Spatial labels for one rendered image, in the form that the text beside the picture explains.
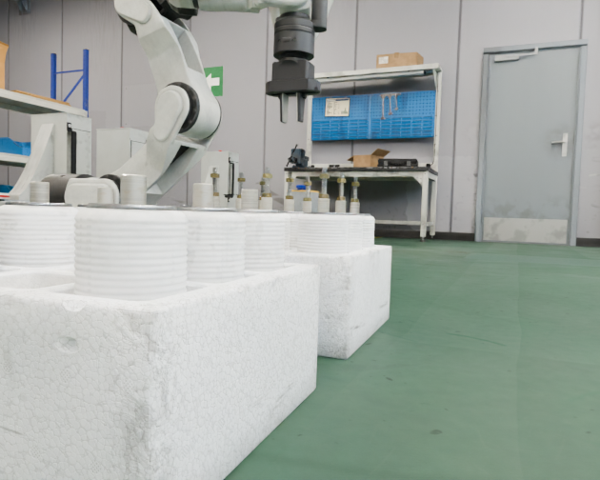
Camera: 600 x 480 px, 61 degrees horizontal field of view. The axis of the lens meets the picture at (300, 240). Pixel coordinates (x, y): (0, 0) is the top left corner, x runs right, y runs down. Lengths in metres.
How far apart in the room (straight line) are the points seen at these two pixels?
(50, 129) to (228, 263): 2.94
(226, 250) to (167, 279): 0.11
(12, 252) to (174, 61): 0.99
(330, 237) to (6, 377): 0.60
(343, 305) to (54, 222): 0.48
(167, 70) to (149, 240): 1.17
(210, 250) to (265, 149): 6.30
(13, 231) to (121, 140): 3.13
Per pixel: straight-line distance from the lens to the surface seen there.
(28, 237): 0.68
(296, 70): 1.13
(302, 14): 1.17
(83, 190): 1.67
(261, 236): 0.64
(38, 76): 9.61
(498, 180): 6.04
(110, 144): 3.86
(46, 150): 3.39
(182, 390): 0.43
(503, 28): 6.38
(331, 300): 0.90
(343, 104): 6.35
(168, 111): 1.49
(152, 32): 1.61
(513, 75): 6.22
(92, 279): 0.45
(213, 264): 0.53
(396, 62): 6.03
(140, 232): 0.43
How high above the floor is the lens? 0.25
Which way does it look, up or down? 3 degrees down
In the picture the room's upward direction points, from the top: 2 degrees clockwise
